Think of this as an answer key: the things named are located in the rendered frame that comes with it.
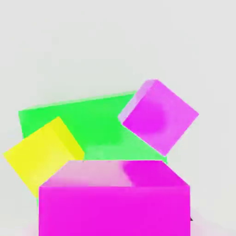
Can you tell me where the small magenta cube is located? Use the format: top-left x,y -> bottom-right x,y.
38,159 -> 191,236

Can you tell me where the small violet cube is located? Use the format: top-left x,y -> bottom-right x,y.
117,78 -> 200,157

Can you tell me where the small yellow cube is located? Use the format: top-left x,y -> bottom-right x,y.
3,116 -> 85,199

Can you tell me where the large green box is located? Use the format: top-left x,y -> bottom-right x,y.
18,90 -> 168,165

